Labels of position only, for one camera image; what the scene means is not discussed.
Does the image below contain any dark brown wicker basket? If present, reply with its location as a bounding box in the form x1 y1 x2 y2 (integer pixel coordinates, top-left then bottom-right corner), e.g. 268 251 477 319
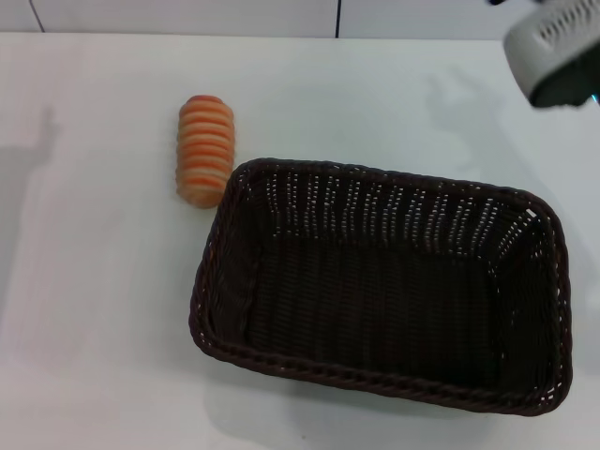
187 157 574 417

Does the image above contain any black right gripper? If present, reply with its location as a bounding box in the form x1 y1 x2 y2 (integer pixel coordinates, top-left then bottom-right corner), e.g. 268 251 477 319
528 42 600 112

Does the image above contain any orange striped bread loaf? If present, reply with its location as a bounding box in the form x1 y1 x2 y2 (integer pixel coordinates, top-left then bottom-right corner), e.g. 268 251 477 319
174 94 235 208

